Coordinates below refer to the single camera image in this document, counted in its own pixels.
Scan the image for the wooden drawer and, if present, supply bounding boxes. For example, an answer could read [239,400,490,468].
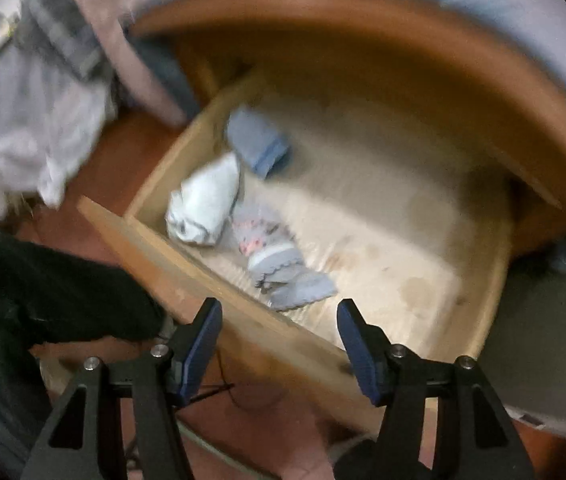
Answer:
[78,72,512,431]

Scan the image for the white patterned bedsheet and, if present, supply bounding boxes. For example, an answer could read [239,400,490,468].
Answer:
[0,44,117,221]

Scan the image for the black trouser leg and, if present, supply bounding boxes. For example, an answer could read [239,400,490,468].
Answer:
[0,233,166,479]

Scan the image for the pink floral curtain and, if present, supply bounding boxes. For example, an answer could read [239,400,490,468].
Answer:
[74,0,186,126]

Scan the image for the wooden nightstand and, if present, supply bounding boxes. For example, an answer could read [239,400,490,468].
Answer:
[133,0,566,244]

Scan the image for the grey plaid blanket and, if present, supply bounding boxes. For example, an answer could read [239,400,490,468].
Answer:
[14,0,112,81]

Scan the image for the grey patterned scalloped underwear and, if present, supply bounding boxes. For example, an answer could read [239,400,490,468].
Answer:
[231,202,337,312]

